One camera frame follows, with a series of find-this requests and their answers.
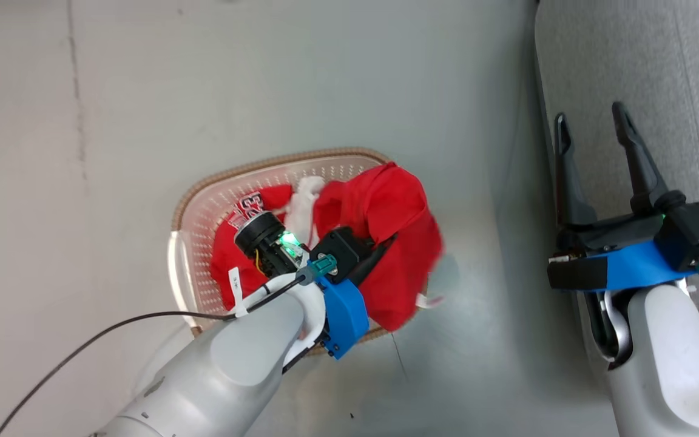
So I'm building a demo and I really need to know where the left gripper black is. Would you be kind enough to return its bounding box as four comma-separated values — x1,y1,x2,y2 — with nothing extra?
233,209,397,287

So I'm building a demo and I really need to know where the red and white garment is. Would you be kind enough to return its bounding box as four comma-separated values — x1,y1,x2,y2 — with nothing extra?
313,161,445,332

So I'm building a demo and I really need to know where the red jersey with number print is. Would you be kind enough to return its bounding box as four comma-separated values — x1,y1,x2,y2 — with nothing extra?
210,176,326,311

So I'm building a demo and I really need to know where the white perforated laundry basket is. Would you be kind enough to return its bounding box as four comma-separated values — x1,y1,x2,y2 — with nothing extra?
167,147,405,357

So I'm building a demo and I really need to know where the grey fabric sofa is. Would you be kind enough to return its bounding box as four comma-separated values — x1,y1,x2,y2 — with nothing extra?
535,0,699,437

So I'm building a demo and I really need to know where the white cable tie tag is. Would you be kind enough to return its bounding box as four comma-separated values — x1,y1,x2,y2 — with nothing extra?
228,267,252,319

